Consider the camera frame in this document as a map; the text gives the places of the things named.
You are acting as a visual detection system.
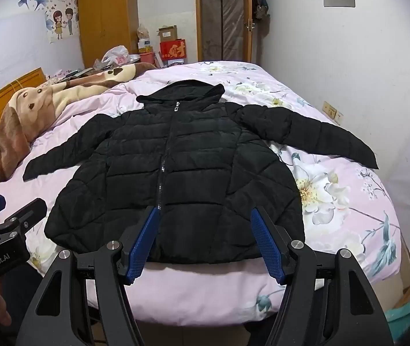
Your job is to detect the doorway with grey curtain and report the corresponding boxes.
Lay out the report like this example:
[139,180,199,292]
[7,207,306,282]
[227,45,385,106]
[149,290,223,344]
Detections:
[195,0,254,63]

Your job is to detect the red gift box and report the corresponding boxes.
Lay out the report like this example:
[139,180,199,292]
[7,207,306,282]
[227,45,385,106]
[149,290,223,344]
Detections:
[160,39,187,62]

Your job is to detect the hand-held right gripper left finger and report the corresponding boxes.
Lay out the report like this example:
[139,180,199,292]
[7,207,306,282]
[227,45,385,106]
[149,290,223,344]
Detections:
[15,205,160,346]

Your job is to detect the black puffer jacket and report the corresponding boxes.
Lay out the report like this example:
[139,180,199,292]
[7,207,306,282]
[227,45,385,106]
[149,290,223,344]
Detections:
[23,79,379,264]

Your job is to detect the wooden door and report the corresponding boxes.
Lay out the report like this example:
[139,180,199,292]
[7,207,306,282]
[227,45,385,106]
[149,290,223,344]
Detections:
[246,0,258,62]

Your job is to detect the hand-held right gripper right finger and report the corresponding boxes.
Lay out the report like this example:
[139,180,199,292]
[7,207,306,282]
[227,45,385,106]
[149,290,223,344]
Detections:
[250,207,395,346]

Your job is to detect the blue flower wall sticker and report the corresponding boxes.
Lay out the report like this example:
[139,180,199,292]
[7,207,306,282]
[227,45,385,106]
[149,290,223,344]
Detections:
[18,0,50,11]

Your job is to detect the cardboard box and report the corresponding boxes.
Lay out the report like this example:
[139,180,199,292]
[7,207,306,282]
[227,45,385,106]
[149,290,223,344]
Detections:
[156,25,178,44]

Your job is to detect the hanging bags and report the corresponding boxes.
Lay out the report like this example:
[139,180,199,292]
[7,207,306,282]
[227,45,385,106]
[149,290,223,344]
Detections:
[253,0,270,20]

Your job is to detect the wooden wardrobe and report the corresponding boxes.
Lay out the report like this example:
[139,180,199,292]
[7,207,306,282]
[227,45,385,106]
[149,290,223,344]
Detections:
[77,0,140,68]

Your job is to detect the white plastic bag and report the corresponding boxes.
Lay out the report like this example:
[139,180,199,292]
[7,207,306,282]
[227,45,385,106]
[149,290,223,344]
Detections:
[102,46,130,66]

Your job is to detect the cartoon couple wall poster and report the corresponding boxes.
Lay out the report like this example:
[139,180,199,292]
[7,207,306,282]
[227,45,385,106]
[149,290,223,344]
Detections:
[48,5,79,44]

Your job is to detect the brown dog print blanket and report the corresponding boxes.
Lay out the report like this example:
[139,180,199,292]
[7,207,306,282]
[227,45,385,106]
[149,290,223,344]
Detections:
[0,62,158,183]

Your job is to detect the pink floral bed sheet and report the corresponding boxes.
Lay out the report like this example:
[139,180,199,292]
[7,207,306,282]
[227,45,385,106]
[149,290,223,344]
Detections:
[0,61,402,323]

